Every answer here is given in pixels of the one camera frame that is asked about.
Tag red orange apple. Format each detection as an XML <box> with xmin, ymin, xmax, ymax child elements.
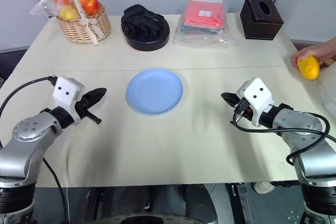
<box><xmin>78</xmin><ymin>0</ymin><xmax>100</xmax><ymax>16</ymax></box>

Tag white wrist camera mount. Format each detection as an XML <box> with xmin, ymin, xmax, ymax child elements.
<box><xmin>236</xmin><ymin>77</ymin><xmax>275</xmax><ymax>127</ymax></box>
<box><xmin>52</xmin><ymin>76</ymin><xmax>86</xmax><ymax>126</ymax></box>

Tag grey robot torso base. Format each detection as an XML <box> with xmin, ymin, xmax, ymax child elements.
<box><xmin>97</xmin><ymin>211</ymin><xmax>203</xmax><ymax>224</ymax></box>

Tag black metal frame under table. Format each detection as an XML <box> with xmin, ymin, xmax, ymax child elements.
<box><xmin>225</xmin><ymin>182</ymin><xmax>256</xmax><ymax>224</ymax></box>

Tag person's bare hand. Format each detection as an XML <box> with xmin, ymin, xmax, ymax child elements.
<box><xmin>291</xmin><ymin>45</ymin><xmax>327</xmax><ymax>67</ymax></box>

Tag black round padded mitt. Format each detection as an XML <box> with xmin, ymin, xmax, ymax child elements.
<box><xmin>120</xmin><ymin>4</ymin><xmax>171</xmax><ymax>51</ymax></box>

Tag woven wicker basket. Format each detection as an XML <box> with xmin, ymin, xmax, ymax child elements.
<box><xmin>55</xmin><ymin>0</ymin><xmax>112</xmax><ymax>44</ymax></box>

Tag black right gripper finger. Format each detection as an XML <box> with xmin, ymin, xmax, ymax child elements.
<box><xmin>220</xmin><ymin>92</ymin><xmax>240</xmax><ymax>102</ymax></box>
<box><xmin>223</xmin><ymin>95</ymin><xmax>239</xmax><ymax>109</ymax></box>

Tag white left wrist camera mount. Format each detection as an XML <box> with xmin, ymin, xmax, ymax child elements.
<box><xmin>52</xmin><ymin>76</ymin><xmax>86</xmax><ymax>126</ymax></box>

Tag dark brown tissue box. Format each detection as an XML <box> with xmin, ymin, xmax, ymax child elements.
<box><xmin>239</xmin><ymin>0</ymin><xmax>285</xmax><ymax>40</ymax></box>

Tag light blue round plate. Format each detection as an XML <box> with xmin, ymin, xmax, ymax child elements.
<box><xmin>125</xmin><ymin>68</ymin><xmax>184</xmax><ymax>115</ymax></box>

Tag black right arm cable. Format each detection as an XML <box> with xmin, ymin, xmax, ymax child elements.
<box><xmin>232</xmin><ymin>99</ymin><xmax>336</xmax><ymax>166</ymax></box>

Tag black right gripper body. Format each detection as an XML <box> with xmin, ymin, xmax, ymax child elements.
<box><xmin>229</xmin><ymin>98</ymin><xmax>254</xmax><ymax>128</ymax></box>

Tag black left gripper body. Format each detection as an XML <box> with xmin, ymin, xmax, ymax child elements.
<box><xmin>75</xmin><ymin>93</ymin><xmax>102</xmax><ymax>125</ymax></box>

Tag yellow round fruit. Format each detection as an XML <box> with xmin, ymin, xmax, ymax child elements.
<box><xmin>59</xmin><ymin>4</ymin><xmax>80</xmax><ymax>20</ymax></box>

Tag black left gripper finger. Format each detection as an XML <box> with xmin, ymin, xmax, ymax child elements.
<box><xmin>85</xmin><ymin>93</ymin><xmax>106</xmax><ymax>110</ymax></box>
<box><xmin>84</xmin><ymin>87</ymin><xmax>108</xmax><ymax>100</ymax></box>

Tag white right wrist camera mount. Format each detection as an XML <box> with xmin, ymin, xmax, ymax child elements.
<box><xmin>236</xmin><ymin>77</ymin><xmax>275</xmax><ymax>127</ymax></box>

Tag translucent white plastic bag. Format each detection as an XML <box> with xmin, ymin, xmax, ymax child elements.
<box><xmin>316</xmin><ymin>61</ymin><xmax>336</xmax><ymax>119</ymax></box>

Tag red cloth in plastic pack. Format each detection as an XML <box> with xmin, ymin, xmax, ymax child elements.
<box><xmin>173</xmin><ymin>0</ymin><xmax>236</xmax><ymax>49</ymax></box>

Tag white lace ribbon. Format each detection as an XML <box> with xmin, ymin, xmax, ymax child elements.
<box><xmin>68</xmin><ymin>0</ymin><xmax>104</xmax><ymax>46</ymax></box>

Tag white round object under table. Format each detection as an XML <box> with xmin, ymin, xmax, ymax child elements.
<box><xmin>253</xmin><ymin>180</ymin><xmax>276</xmax><ymax>195</ymax></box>

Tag black rounded robot leg shape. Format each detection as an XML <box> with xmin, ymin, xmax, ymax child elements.
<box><xmin>184</xmin><ymin>183</ymin><xmax>219</xmax><ymax>224</ymax></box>

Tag yellow lemon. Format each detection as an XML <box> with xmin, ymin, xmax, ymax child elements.
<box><xmin>296</xmin><ymin>55</ymin><xmax>321</xmax><ymax>80</ymax></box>

